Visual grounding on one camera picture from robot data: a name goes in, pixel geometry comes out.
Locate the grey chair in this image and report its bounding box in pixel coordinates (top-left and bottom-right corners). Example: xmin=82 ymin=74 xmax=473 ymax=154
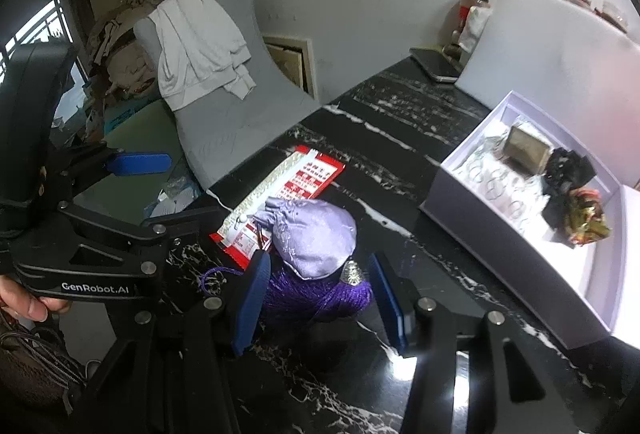
xmin=134 ymin=0 xmax=321 ymax=190

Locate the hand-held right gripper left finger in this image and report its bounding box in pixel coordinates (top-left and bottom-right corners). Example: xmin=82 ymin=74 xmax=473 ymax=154
xmin=70 ymin=251 xmax=273 ymax=434

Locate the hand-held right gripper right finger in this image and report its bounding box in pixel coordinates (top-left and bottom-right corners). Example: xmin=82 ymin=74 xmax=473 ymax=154
xmin=369 ymin=253 xmax=563 ymax=434

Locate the jar with dark contents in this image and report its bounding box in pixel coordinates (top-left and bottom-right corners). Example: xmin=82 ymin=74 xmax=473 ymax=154
xmin=597 ymin=0 xmax=628 ymax=32

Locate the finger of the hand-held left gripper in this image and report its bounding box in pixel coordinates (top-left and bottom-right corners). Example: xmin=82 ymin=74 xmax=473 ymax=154
xmin=42 ymin=141 xmax=171 ymax=189
xmin=57 ymin=201 xmax=227 ymax=247

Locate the black packet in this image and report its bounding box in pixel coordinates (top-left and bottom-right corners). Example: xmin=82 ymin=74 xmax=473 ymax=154
xmin=541 ymin=147 xmax=597 ymax=230

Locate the white foam board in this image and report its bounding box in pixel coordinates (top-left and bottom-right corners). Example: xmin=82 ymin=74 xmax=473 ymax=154
xmin=455 ymin=0 xmax=640 ymax=187

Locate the colourful crumpled snack packet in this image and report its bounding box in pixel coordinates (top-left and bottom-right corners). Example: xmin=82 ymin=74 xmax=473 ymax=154
xmin=562 ymin=188 xmax=612 ymax=246

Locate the white gift box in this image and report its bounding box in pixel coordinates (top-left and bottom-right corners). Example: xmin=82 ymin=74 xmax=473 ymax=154
xmin=419 ymin=90 xmax=640 ymax=350

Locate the brown jar with dark lid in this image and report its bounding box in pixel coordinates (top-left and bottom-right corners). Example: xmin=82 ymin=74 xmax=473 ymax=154
xmin=452 ymin=0 xmax=493 ymax=48

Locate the person's left hand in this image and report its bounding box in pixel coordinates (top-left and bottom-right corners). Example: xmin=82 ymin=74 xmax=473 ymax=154
xmin=0 ymin=274 xmax=73 ymax=322

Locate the pile of cardboard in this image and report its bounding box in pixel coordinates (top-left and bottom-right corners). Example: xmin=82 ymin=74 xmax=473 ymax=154
xmin=65 ymin=0 xmax=166 ymax=115

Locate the dark woven bag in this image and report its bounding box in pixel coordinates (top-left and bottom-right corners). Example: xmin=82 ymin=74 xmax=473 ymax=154
xmin=0 ymin=309 xmax=86 ymax=415

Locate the window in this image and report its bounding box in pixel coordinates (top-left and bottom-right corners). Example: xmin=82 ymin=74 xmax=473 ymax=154
xmin=0 ymin=0 xmax=68 ymax=80

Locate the red printed packet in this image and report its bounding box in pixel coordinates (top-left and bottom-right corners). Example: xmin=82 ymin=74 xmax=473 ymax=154
xmin=209 ymin=145 xmax=347 ymax=270

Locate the brown cube box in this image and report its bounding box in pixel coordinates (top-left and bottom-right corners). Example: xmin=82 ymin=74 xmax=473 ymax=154
xmin=500 ymin=123 xmax=553 ymax=176

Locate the white plastic bag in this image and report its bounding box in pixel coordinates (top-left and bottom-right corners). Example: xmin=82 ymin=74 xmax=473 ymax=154
xmin=457 ymin=7 xmax=493 ymax=55

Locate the white snack packet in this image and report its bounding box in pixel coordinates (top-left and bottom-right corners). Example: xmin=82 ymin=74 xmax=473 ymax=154
xmin=462 ymin=121 xmax=551 ymax=235

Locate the black smartphone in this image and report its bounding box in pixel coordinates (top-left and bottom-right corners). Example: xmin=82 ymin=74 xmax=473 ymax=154
xmin=410 ymin=47 xmax=461 ymax=84

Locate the purple sachet with tassel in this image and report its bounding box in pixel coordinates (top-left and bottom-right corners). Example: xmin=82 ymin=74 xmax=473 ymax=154
xmin=200 ymin=197 xmax=373 ymax=325

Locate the wooden frame panel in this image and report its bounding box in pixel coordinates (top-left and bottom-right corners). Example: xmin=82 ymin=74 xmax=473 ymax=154
xmin=262 ymin=34 xmax=319 ymax=101

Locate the white cloth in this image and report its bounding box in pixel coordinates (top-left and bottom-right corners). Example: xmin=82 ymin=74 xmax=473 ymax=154
xmin=149 ymin=0 xmax=256 ymax=111

